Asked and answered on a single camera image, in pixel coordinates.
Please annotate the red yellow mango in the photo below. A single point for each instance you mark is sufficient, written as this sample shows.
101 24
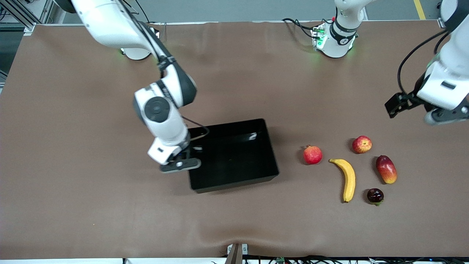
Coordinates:
386 169

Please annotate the red yellow apple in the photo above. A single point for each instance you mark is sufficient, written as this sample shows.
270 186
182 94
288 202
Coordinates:
362 144

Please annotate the yellow banana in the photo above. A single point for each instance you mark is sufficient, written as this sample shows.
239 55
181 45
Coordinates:
349 179

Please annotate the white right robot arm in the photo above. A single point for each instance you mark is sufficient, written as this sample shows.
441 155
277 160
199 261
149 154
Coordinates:
110 22

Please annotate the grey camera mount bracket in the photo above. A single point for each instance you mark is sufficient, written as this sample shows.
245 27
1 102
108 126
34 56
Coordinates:
236 253

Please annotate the red pomegranate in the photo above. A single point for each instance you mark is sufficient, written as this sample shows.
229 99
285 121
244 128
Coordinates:
313 155

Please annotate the black plastic box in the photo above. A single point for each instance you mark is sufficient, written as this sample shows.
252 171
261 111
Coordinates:
234 157

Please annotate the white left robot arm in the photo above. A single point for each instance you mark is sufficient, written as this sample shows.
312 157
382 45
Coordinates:
340 36

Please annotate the aluminium frame with black brace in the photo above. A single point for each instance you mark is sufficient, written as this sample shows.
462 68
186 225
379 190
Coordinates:
25 14

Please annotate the aluminium frame corner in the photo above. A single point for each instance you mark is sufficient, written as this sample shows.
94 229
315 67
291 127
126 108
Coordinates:
442 22

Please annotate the brown table mat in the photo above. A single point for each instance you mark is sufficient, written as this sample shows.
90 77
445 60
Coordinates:
110 220

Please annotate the dark purple mangosteen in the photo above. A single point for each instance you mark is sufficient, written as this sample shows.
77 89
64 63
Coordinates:
375 195

